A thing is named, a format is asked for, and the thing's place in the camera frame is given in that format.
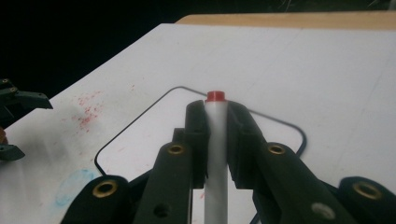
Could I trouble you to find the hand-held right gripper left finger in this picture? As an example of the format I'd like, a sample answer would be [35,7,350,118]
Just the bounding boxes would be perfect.
[132,99,210,224]

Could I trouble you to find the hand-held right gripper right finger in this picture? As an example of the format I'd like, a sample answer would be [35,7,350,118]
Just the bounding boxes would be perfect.
[226,100,359,224]

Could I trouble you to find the small whiteboard with handle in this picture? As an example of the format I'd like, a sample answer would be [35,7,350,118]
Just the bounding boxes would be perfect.
[93,86,308,224]

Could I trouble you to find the white marker with red cap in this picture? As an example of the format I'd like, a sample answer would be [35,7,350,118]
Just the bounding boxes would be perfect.
[204,90,231,224]

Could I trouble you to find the white table cover sheet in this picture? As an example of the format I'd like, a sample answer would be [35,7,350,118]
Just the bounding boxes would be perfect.
[0,22,396,224]

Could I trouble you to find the wooden table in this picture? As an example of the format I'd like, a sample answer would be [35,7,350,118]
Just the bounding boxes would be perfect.
[175,10,396,32]

